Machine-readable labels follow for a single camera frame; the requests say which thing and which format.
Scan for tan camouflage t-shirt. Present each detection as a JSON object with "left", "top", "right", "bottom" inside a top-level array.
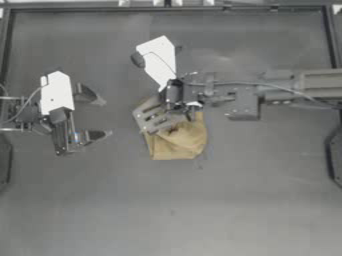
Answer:
[{"left": 141, "top": 96, "right": 210, "bottom": 162}]

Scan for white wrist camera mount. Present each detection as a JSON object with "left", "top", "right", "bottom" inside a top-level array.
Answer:
[
  {"left": 39, "top": 69, "right": 78, "bottom": 117},
  {"left": 130, "top": 34, "right": 179, "bottom": 94}
]

